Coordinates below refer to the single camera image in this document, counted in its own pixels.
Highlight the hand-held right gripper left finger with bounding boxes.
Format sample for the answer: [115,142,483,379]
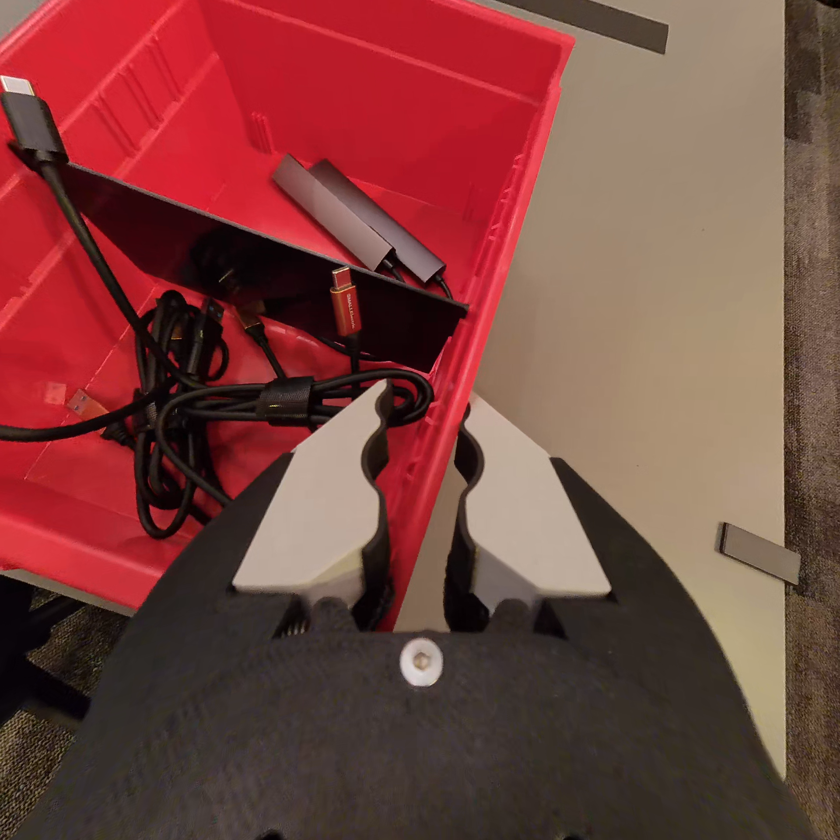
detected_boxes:
[231,379,396,632]

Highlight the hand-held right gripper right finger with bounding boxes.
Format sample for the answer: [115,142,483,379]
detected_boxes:
[446,394,614,634]

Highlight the dark grey usb hub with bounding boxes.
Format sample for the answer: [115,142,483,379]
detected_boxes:
[307,159,455,301]

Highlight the red plastic bin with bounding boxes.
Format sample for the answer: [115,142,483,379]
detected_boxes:
[0,0,577,632]

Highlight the black armrest office chair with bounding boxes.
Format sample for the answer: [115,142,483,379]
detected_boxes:
[0,576,93,727]

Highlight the black usb-a cable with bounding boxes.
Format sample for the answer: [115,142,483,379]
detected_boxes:
[133,289,233,542]

